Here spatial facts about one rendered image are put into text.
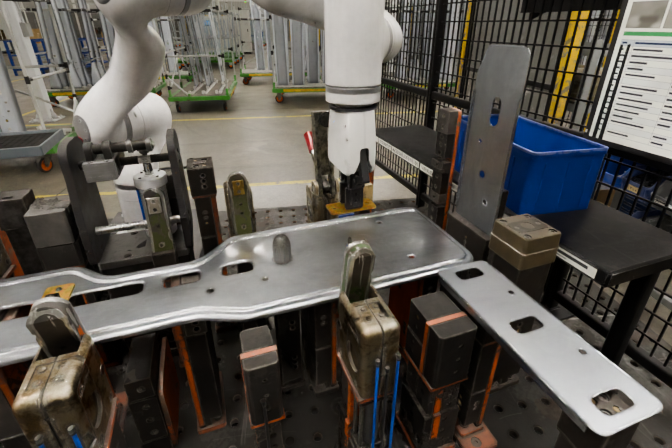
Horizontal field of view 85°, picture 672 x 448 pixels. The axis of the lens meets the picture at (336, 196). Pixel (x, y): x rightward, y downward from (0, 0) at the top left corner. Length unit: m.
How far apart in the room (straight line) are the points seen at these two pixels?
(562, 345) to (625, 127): 0.49
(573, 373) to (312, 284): 0.35
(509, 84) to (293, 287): 0.48
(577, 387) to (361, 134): 0.41
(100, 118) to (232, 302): 0.61
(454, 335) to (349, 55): 0.41
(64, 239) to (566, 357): 0.80
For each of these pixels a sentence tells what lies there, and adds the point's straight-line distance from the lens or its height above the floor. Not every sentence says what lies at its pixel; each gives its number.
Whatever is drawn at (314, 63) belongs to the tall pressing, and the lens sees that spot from 7.68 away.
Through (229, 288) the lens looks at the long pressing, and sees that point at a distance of 0.61.
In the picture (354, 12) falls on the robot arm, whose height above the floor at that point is 1.38.
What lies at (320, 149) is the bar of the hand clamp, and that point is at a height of 1.14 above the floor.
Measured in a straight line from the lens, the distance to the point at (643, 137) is 0.90.
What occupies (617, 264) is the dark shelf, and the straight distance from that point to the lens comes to 0.73.
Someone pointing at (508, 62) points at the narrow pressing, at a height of 1.31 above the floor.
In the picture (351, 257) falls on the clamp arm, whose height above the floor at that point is 1.11.
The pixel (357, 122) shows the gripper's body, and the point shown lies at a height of 1.24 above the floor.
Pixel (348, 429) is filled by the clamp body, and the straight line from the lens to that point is 0.66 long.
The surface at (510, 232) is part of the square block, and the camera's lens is 0.68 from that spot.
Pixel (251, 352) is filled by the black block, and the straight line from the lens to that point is 0.52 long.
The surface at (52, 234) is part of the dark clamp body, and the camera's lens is 0.82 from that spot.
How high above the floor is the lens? 1.37
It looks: 25 degrees down
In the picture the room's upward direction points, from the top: straight up
